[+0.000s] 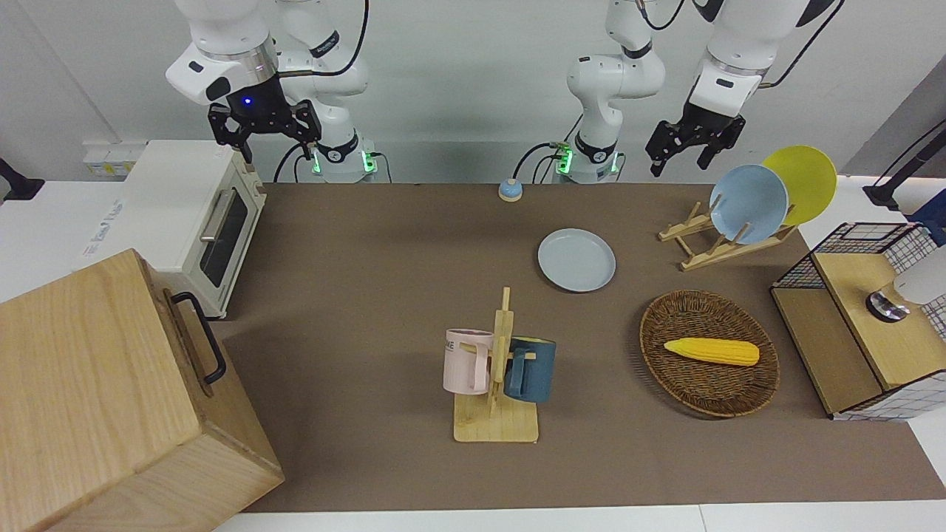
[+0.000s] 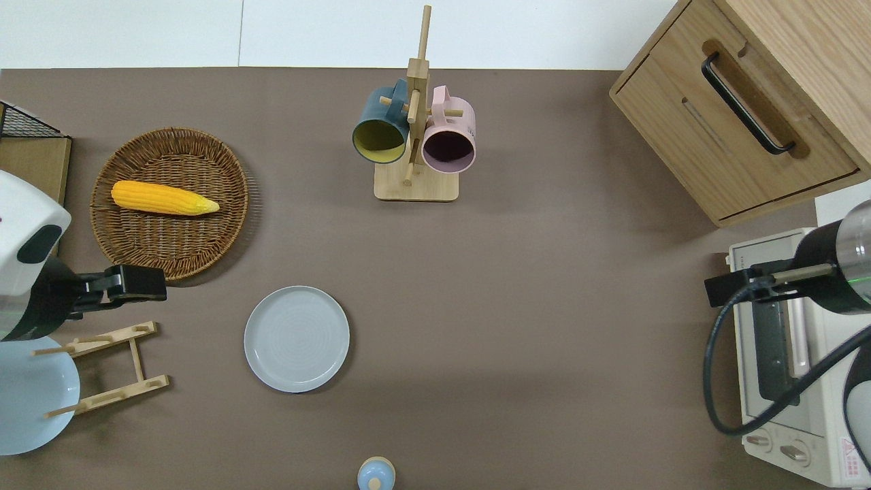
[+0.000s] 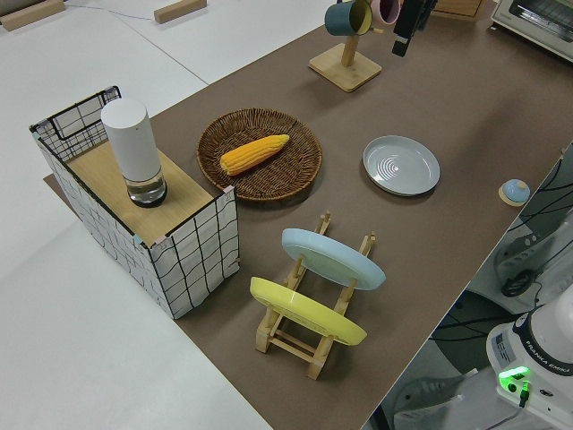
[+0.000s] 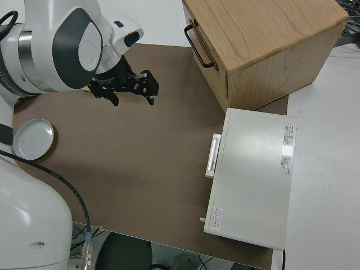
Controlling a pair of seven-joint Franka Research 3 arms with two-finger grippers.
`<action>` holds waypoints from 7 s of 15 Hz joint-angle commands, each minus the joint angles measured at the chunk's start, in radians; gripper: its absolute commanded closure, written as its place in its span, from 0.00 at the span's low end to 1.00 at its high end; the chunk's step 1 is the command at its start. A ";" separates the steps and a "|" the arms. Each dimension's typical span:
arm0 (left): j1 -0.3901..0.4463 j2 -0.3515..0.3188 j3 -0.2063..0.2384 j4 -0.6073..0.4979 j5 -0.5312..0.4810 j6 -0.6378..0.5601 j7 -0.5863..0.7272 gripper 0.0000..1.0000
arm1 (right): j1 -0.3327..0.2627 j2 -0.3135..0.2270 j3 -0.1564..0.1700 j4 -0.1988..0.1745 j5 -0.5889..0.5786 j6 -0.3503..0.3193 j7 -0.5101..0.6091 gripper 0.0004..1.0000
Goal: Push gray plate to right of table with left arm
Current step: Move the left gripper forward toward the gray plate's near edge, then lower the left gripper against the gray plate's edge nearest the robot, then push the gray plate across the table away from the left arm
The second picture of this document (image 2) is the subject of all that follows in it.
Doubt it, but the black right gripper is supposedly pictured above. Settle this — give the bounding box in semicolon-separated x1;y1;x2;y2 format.
704;261;778;308

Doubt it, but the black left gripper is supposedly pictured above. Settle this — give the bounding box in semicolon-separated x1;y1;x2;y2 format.
68;264;168;321

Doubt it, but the gray round plate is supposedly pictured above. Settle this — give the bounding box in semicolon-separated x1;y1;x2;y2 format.
244;285;351;393

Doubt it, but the light blue plate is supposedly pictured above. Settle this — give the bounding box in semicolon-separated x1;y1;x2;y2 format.
0;336;81;455

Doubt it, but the brown wicker basket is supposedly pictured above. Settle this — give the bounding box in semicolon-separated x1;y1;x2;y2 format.
90;127;250;282

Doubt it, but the wooden dish rack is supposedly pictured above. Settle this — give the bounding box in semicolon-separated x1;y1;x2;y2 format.
31;321;171;418

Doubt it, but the yellow corn cob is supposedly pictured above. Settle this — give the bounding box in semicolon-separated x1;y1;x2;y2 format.
111;180;220;216

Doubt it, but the wooden drawer cabinet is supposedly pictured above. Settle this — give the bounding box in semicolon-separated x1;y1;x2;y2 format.
609;0;871;229

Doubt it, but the white toaster oven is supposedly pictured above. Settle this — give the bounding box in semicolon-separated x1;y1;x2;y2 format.
727;228;871;488

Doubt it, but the dark teal mug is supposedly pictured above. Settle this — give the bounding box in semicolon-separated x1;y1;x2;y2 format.
352;78;411;165

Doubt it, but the wooden mug tree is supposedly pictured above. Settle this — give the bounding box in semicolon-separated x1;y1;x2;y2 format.
374;5;465;202

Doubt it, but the pink mug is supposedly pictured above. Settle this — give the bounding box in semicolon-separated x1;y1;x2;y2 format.
421;85;476;174

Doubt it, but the black thick cable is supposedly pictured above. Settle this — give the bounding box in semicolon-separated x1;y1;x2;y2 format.
703;276;871;437

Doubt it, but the wire grid wooden shelf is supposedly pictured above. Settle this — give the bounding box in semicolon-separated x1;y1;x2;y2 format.
0;101;72;208

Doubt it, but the black drawer handle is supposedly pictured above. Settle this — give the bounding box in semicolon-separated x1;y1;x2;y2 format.
701;52;797;156

